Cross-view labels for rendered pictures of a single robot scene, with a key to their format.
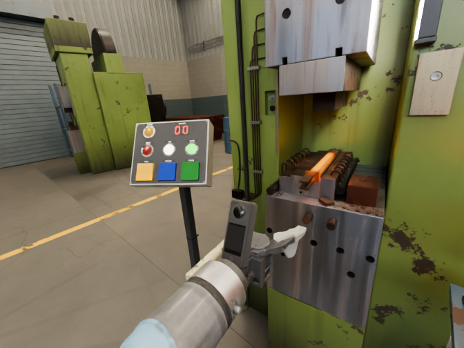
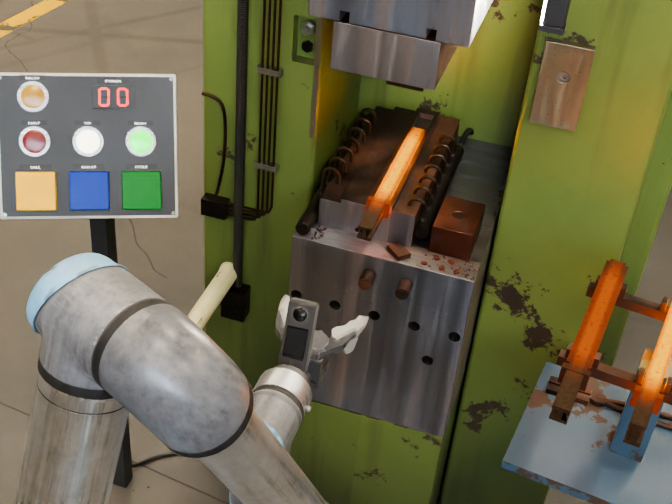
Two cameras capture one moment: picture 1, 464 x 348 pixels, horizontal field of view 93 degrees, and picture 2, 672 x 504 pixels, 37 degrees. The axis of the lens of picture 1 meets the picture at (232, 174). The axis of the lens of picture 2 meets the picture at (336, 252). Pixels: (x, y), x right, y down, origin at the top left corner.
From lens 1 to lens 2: 124 cm
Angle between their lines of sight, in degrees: 26
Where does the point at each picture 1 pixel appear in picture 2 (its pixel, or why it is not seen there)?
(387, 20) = not seen: outside the picture
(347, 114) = not seen: hidden behind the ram
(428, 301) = not seen: hidden behind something
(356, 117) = (474, 46)
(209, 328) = (293, 421)
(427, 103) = (551, 110)
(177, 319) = (270, 416)
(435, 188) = (557, 226)
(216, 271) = (286, 378)
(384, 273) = (486, 351)
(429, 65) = (555, 61)
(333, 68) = (422, 54)
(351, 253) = (430, 329)
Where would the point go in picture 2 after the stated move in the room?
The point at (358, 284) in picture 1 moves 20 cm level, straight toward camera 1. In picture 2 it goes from (437, 373) to (415, 439)
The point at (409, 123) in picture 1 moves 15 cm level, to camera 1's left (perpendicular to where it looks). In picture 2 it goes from (530, 130) to (459, 137)
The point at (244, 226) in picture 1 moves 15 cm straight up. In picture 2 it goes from (307, 330) to (313, 255)
